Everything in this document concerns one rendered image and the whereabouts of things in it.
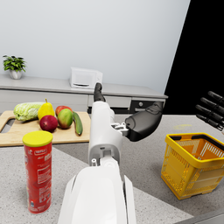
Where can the potted green plant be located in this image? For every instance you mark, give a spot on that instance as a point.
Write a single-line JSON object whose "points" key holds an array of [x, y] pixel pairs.
{"points": [[14, 66]]}

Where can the white microwave oven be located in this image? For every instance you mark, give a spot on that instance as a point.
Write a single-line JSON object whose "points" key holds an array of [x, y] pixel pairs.
{"points": [[85, 78]]}

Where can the red orange peach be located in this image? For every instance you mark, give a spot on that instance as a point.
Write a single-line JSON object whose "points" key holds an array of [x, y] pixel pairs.
{"points": [[60, 108]]}

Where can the red potato chip can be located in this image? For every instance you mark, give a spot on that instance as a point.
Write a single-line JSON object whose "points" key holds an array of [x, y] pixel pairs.
{"points": [[38, 172]]}

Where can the grey kitchen counter cabinet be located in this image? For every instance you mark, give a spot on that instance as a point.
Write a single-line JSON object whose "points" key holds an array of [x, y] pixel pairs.
{"points": [[52, 93]]}

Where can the yellow pear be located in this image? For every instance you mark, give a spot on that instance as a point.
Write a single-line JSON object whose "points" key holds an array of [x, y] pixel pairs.
{"points": [[45, 110]]}

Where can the green red mango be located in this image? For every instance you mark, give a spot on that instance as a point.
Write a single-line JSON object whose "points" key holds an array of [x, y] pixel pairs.
{"points": [[65, 118]]}

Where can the green napa cabbage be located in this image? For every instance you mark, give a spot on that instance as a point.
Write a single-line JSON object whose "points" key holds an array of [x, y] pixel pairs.
{"points": [[26, 111]]}

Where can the green cucumber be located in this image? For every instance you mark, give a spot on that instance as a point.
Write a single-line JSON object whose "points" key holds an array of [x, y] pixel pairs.
{"points": [[78, 123]]}

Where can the dark red apple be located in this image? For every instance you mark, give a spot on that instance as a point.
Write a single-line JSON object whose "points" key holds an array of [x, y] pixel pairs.
{"points": [[48, 123]]}

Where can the wooden cutting board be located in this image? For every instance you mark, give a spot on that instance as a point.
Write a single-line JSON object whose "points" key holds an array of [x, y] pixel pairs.
{"points": [[26, 131]]}

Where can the yellow slatted basket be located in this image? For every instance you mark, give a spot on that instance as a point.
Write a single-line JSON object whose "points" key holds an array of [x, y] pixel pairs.
{"points": [[193, 164]]}

